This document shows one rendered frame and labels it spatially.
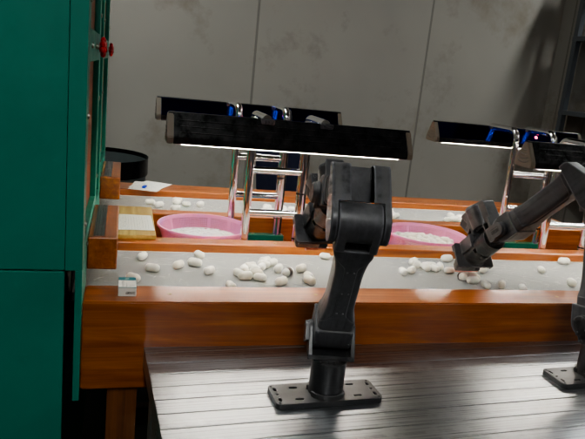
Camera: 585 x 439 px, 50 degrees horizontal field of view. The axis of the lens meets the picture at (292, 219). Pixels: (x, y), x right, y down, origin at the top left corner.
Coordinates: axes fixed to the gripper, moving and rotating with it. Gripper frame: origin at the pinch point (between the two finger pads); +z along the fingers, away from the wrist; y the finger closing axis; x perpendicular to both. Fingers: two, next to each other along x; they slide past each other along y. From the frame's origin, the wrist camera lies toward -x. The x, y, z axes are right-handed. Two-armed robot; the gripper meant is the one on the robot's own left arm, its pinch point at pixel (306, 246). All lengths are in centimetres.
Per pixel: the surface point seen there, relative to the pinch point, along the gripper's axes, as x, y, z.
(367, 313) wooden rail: 16.0, -11.9, -1.3
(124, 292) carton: 11.8, 39.2, -1.1
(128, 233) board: -16, 38, 31
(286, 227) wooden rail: -32, -12, 56
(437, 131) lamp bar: -66, -67, 43
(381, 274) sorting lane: -1.0, -26.0, 19.0
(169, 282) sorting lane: 4.3, 29.2, 12.9
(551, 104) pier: -207, -262, 191
